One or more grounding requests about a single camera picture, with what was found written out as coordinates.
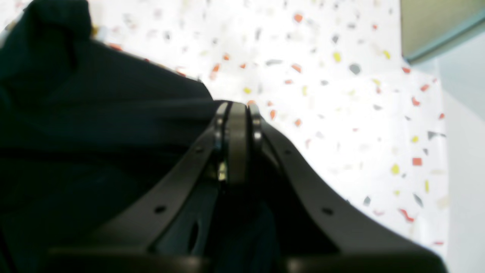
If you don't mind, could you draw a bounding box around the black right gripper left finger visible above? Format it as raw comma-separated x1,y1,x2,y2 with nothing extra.
45,102,249,273

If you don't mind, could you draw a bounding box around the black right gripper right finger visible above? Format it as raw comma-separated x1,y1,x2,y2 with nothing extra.
248,104,447,273

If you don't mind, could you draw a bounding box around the black t-shirt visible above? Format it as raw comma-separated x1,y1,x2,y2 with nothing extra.
1,0,280,273

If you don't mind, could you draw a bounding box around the terrazzo pattern tablecloth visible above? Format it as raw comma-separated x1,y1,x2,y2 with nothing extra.
1,0,448,260

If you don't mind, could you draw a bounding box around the grey laptop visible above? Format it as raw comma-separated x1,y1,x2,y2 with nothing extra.
400,0,485,64

